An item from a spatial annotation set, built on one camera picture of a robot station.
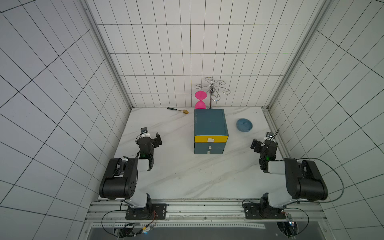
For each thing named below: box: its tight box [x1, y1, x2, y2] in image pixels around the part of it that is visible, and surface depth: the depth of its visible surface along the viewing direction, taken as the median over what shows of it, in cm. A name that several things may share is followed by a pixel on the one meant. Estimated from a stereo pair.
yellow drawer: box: [194, 135, 229, 143], surface depth 80 cm
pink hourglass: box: [194, 90, 208, 109], surface depth 93 cm
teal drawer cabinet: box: [194, 108, 229, 154], surface depth 84 cm
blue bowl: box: [236, 118, 253, 133], surface depth 108 cm
